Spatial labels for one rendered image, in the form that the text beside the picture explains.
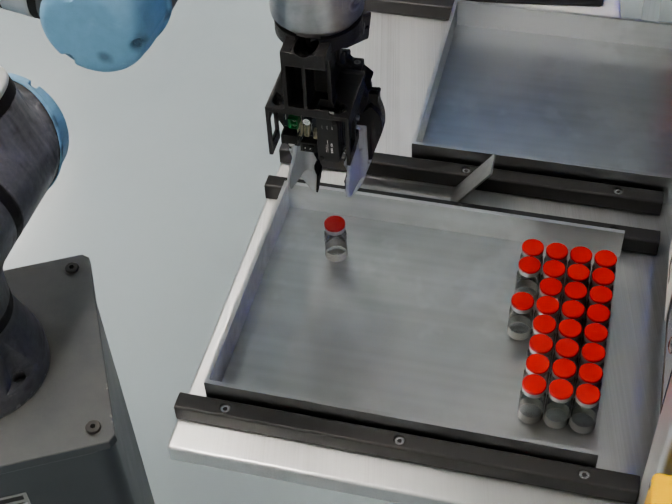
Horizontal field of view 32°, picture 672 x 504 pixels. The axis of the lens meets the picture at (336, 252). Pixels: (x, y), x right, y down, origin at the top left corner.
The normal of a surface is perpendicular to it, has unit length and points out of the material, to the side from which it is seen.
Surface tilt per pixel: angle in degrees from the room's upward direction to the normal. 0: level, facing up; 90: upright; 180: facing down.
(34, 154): 68
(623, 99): 0
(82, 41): 90
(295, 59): 90
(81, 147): 0
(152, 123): 0
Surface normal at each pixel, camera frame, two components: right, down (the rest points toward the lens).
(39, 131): 0.88, -0.22
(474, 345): -0.04, -0.68
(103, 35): -0.25, 0.72
